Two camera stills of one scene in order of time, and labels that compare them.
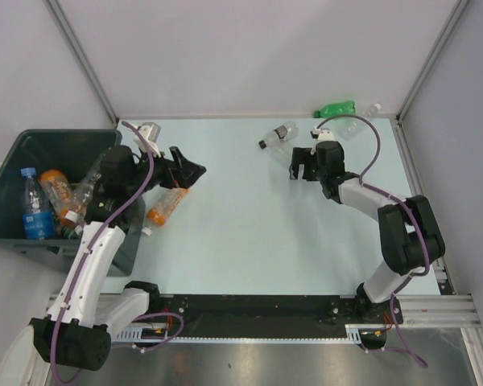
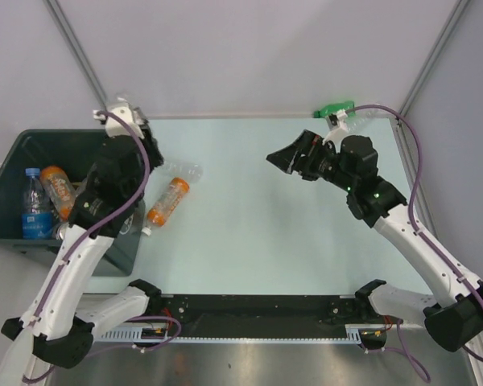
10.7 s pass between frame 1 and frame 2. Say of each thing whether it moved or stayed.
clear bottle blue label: stayed
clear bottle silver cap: moved
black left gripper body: moved
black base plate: stayed
